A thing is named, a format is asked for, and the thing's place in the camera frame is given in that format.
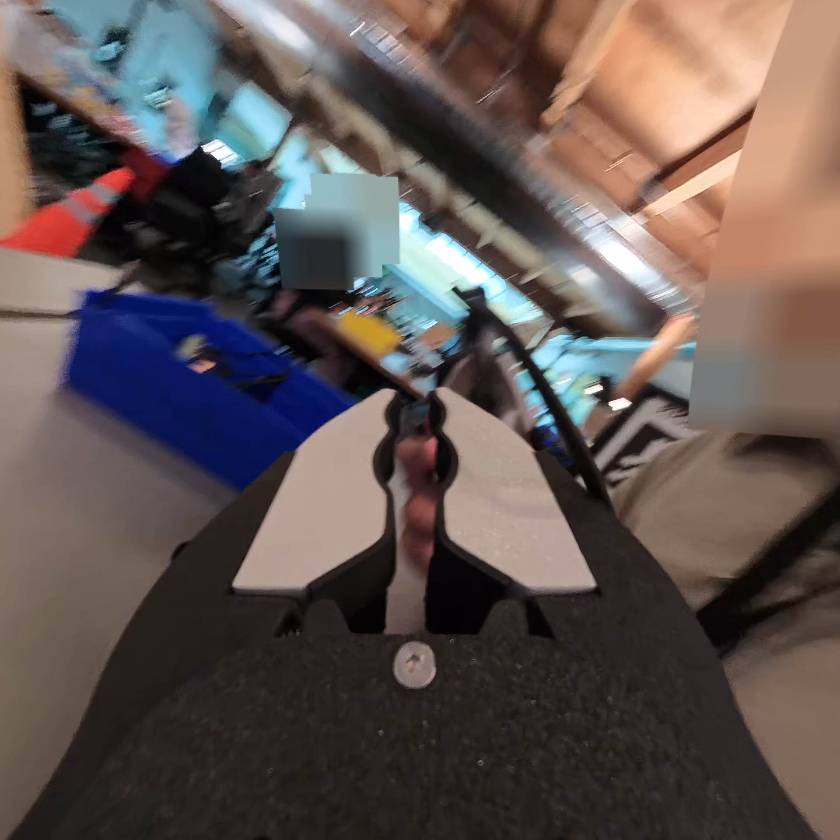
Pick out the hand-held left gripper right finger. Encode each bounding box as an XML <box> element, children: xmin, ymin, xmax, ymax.
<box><xmin>423</xmin><ymin>387</ymin><xmax>598</xmax><ymax>635</ymax></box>

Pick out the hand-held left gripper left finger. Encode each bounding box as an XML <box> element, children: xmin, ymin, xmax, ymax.
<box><xmin>231</xmin><ymin>389</ymin><xmax>411</xmax><ymax>635</ymax></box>

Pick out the grey USB hub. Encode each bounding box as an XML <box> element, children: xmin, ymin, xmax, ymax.
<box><xmin>453</xmin><ymin>285</ymin><xmax>613</xmax><ymax>505</ymax></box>

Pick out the blue plastic bin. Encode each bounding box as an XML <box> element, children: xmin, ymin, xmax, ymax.
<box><xmin>62</xmin><ymin>289</ymin><xmax>358</xmax><ymax>490</ymax></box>

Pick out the person's right hand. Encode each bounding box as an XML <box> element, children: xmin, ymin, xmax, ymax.
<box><xmin>394</xmin><ymin>436</ymin><xmax>439</xmax><ymax>568</ymax></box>

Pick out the yellow plastic bin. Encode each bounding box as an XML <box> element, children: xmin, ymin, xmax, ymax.
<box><xmin>335</xmin><ymin>311</ymin><xmax>401</xmax><ymax>355</ymax></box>

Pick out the orange traffic cone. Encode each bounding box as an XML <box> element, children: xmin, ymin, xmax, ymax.
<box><xmin>0</xmin><ymin>167</ymin><xmax>135</xmax><ymax>257</ymax></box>

